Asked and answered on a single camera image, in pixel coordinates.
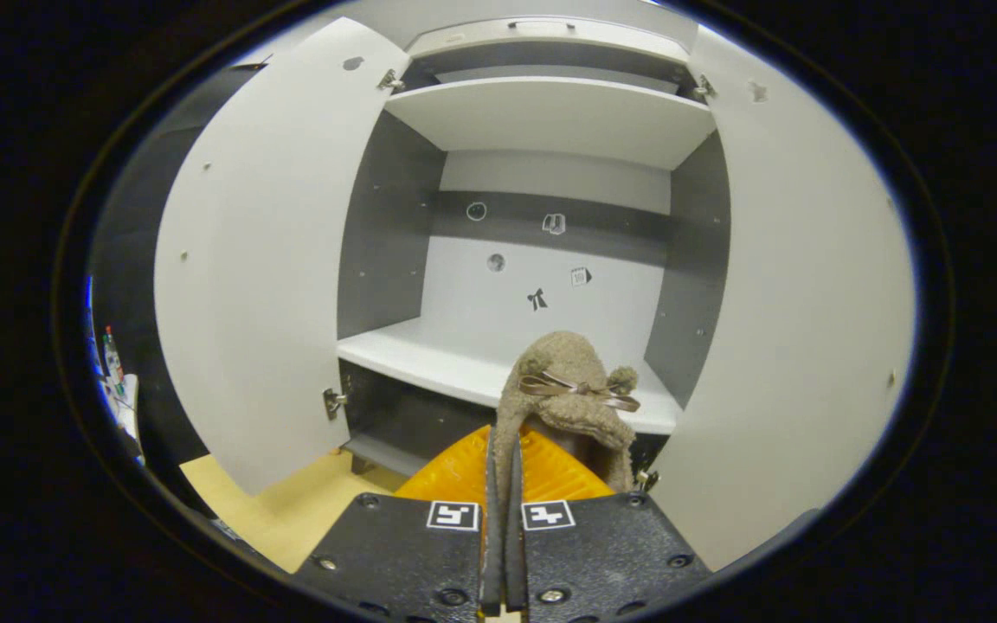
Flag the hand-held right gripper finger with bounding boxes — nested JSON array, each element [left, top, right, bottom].
[[505, 428, 714, 623], [295, 424, 504, 623]]

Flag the white grey shoe cabinet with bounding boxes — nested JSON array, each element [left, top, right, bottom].
[[334, 13, 733, 494]]

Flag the white cabinet door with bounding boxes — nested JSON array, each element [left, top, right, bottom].
[[650, 26, 917, 572], [155, 17, 413, 497]]

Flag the brown fluffy shoe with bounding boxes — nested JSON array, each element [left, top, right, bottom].
[[492, 331, 640, 494]]

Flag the small bottle with red cap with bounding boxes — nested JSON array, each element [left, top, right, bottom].
[[103, 325, 125, 386]]

